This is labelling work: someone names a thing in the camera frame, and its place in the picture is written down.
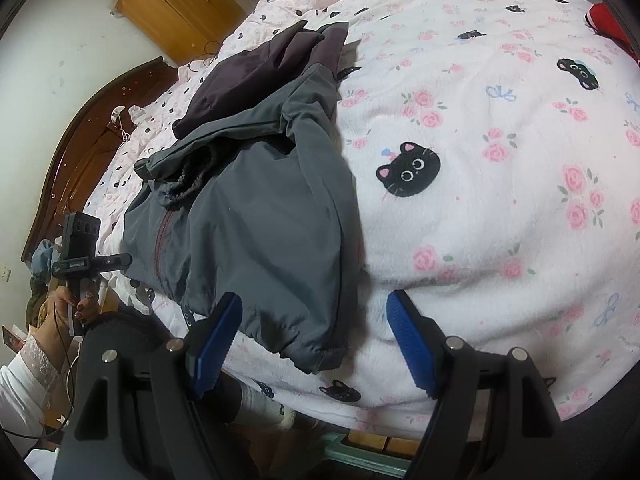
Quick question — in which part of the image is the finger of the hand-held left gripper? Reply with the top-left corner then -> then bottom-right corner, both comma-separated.
96,253 -> 134,271

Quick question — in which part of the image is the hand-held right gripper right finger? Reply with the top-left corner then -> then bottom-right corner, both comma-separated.
385,289 -> 578,480

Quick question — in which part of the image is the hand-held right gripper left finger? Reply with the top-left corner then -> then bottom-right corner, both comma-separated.
52,291 -> 245,480

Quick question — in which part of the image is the purple grey hooded jacket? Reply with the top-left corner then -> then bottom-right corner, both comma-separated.
122,21 -> 360,373

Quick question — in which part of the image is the person's left forearm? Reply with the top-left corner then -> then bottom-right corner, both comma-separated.
0,332 -> 68,441

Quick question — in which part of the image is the pile of clothes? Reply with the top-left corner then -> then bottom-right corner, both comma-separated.
24,239 -> 66,331

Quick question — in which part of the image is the person's left hand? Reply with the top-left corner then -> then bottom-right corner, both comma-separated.
36,293 -> 103,369

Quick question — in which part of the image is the dark wooden headboard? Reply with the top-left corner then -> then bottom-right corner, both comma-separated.
21,56 -> 181,263

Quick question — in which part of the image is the red printed box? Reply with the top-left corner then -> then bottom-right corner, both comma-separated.
1,325 -> 28,353

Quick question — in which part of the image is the pink cat print blanket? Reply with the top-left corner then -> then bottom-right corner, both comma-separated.
82,0 -> 640,431

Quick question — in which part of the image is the light wooden wardrobe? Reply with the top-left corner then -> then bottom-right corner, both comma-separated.
114,0 -> 261,67

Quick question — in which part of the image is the white cable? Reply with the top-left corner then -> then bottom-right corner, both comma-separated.
111,106 -> 132,136

